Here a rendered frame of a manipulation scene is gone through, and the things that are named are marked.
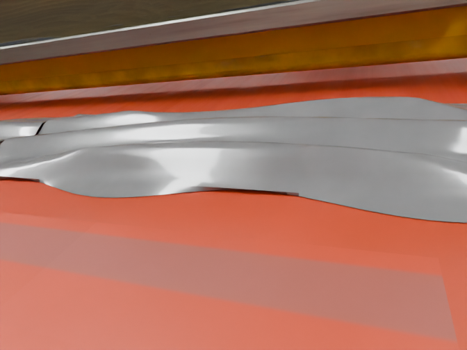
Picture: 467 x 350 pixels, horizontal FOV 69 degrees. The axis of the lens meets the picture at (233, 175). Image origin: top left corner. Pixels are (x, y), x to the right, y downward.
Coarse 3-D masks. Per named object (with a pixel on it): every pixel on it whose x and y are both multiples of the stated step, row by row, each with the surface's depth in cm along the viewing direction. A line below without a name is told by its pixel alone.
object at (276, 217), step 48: (144, 96) 21; (192, 96) 19; (240, 96) 18; (288, 96) 16; (336, 96) 15; (384, 96) 14; (432, 96) 13; (0, 192) 11; (48, 192) 11; (192, 192) 9; (240, 192) 9; (288, 240) 7; (336, 240) 7; (384, 240) 6; (432, 240) 6
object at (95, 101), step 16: (0, 96) 30; (16, 96) 29; (32, 96) 28; (48, 96) 27; (64, 96) 26; (80, 96) 25; (96, 96) 24; (112, 96) 23; (128, 96) 22; (0, 112) 23; (16, 112) 23; (32, 112) 22; (48, 112) 21; (64, 112) 20; (80, 112) 20; (96, 112) 19
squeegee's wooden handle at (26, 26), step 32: (0, 0) 21; (32, 0) 20; (64, 0) 20; (96, 0) 19; (128, 0) 18; (160, 0) 18; (192, 0) 17; (224, 0) 17; (256, 0) 16; (288, 0) 16; (0, 32) 22; (32, 32) 22; (64, 32) 21
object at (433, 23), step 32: (288, 32) 17; (320, 32) 17; (352, 32) 16; (384, 32) 16; (416, 32) 16; (448, 32) 15; (32, 64) 24; (64, 64) 23; (96, 64) 22; (128, 64) 22; (160, 64) 21
